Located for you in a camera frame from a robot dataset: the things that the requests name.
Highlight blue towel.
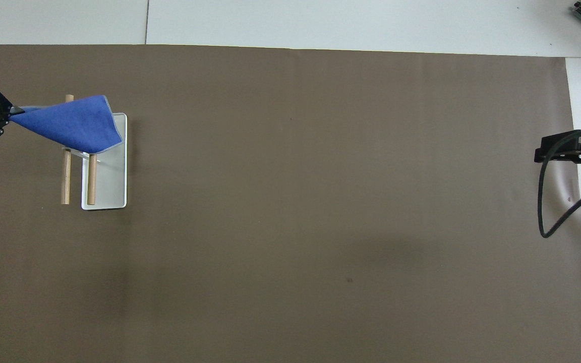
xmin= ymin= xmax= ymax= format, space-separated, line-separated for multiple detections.
xmin=10 ymin=94 xmax=123 ymax=155

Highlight white towel rack wooden rods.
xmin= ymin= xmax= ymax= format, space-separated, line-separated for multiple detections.
xmin=61 ymin=94 xmax=128 ymax=211

